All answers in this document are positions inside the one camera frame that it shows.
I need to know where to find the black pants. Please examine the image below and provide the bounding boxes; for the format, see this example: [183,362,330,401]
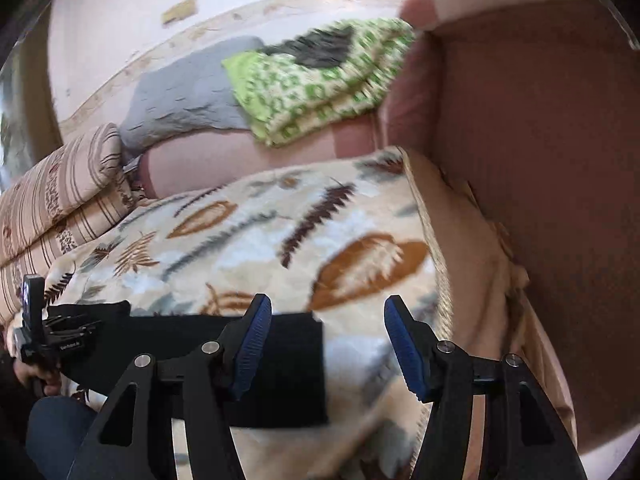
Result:
[43,301,329,429]

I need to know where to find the person's left hand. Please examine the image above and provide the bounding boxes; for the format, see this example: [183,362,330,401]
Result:
[13,360,62,396]

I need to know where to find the dark blue jeans leg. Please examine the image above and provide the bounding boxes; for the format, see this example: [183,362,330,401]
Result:
[25,396,98,480]

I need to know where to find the striped beige folded quilt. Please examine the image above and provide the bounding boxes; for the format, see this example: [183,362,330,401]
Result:
[1,124,136,325]

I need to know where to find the leaf pattern fleece blanket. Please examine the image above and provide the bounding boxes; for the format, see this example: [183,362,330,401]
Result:
[46,148,576,479]

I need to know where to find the grey quilted pillow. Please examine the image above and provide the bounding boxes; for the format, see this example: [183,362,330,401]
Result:
[118,36,264,156]

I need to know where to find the green patterned folded cloth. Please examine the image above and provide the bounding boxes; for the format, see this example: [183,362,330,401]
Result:
[222,18,416,146]

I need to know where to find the pink brown sofa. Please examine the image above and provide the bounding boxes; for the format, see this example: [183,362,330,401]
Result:
[139,0,639,452]

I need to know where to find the dark grey fuzzy item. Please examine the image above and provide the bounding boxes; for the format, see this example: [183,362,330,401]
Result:
[259,25,354,70]

